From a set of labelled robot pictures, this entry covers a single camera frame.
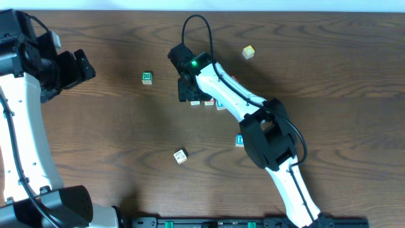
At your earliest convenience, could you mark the blue 2 number block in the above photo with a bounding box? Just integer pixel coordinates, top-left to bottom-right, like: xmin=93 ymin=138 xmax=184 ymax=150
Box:
xmin=216 ymin=100 xmax=227 ymax=110

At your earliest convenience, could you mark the blue D letter block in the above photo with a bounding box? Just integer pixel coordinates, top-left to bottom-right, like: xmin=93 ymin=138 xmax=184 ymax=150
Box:
xmin=235 ymin=134 xmax=244 ymax=147

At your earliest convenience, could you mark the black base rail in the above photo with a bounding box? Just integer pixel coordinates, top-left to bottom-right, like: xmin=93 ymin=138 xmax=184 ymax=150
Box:
xmin=129 ymin=217 xmax=370 ymax=228

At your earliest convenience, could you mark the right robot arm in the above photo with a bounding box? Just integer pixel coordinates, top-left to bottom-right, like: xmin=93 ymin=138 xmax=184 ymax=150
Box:
xmin=168 ymin=43 xmax=321 ymax=227

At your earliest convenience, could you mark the red I letter block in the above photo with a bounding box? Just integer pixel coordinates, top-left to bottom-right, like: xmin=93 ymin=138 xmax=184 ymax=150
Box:
xmin=204 ymin=98 xmax=215 ymax=106

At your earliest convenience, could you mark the yellow letter block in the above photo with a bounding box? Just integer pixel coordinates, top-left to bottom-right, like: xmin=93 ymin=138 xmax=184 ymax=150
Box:
xmin=242 ymin=45 xmax=255 ymax=60

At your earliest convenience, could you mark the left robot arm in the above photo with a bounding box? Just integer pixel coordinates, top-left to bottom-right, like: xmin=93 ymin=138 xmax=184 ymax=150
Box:
xmin=1 ymin=9 xmax=125 ymax=227

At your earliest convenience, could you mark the green R letter block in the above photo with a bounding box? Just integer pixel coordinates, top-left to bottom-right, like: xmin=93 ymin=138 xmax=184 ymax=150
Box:
xmin=142 ymin=72 xmax=153 ymax=85

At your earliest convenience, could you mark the red A letter block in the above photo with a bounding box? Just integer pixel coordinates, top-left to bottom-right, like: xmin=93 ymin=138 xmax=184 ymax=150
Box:
xmin=190 ymin=101 xmax=201 ymax=106

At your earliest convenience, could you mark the plain wooden picture block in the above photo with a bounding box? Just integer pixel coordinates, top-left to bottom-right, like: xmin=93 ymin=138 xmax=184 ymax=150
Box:
xmin=173 ymin=149 xmax=187 ymax=164

